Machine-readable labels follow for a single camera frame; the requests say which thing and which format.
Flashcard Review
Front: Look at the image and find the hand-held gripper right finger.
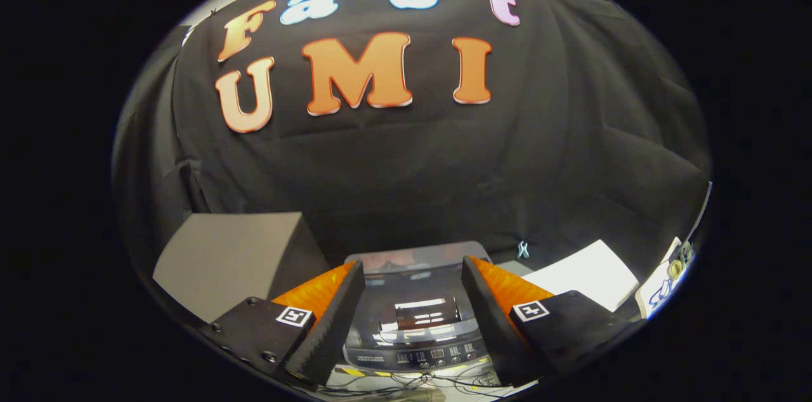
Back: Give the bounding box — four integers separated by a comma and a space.
461, 256, 635, 388

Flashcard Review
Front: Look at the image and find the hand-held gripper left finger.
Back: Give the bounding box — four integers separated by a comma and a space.
197, 261, 366, 390

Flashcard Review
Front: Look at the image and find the dark washing machine lid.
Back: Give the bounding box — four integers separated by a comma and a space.
344, 240, 494, 342

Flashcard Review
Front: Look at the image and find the grey platform box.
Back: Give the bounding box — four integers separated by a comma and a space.
152, 212, 331, 323

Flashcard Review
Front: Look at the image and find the white sheet with blue drawing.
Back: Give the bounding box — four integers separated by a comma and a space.
636, 237, 695, 319

